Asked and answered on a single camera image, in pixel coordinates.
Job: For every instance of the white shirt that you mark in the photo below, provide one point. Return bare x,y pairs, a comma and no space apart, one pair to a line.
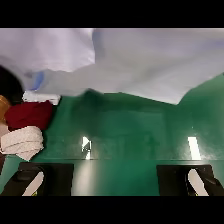
133,63

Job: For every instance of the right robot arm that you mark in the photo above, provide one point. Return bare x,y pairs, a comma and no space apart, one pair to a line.
196,181

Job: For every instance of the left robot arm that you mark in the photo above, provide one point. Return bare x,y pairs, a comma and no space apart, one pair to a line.
31,181

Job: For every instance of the white folded garment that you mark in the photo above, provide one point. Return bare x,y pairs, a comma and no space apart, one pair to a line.
41,97

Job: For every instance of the dark red garment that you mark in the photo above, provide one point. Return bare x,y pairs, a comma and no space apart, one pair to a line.
28,115

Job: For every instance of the cream knitted garment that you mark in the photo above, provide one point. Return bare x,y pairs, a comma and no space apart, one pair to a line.
23,141

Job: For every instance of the black garment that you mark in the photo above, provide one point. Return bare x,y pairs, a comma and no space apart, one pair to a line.
10,86

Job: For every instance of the orange-brown garment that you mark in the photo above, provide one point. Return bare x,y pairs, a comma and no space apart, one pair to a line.
3,106

